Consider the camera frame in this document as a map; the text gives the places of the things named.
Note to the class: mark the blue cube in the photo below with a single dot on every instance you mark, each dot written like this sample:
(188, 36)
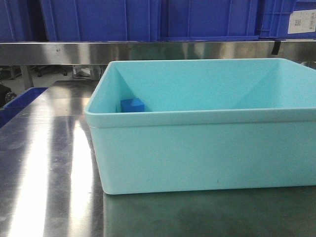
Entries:
(132, 105)

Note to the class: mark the blue crate upper shelf right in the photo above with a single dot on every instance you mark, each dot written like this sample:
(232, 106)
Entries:
(209, 20)

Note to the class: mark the blue crate shelf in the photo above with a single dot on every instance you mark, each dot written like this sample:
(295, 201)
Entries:
(101, 20)
(21, 20)
(209, 20)

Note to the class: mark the blue crate upper shelf middle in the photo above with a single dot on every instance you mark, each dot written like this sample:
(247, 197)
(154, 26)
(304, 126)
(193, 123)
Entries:
(101, 20)

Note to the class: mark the blue crate upper shelf left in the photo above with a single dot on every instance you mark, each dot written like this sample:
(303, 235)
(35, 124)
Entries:
(21, 20)

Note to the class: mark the light turquoise plastic bin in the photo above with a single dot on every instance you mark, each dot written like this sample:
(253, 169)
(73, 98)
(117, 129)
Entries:
(207, 125)

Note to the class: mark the blue bin beside table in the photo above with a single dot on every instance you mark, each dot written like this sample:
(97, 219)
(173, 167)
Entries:
(12, 108)

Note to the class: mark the white paper label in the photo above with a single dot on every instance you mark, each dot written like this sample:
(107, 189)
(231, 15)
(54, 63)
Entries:
(303, 21)

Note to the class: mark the stainless steel shelf rail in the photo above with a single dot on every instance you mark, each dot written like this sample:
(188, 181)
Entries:
(101, 53)

